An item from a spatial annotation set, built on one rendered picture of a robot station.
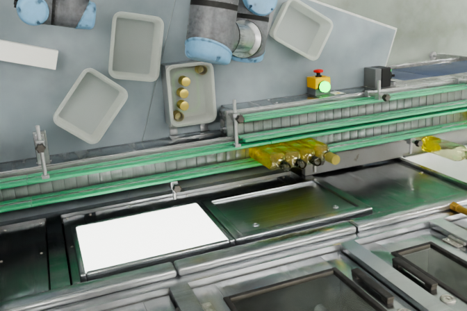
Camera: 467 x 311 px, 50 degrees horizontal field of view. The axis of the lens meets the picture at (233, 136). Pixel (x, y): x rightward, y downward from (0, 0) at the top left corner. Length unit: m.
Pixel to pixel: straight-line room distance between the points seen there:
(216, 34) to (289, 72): 0.88
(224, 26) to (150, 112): 0.74
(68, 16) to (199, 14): 0.37
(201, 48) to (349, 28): 1.07
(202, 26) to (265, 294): 0.67
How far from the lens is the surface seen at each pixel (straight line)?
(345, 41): 2.18
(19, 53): 1.76
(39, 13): 1.39
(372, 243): 1.56
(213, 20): 1.21
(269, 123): 1.90
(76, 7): 1.41
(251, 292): 1.32
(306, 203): 1.71
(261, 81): 2.01
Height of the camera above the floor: 2.56
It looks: 65 degrees down
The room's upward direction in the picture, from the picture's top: 121 degrees clockwise
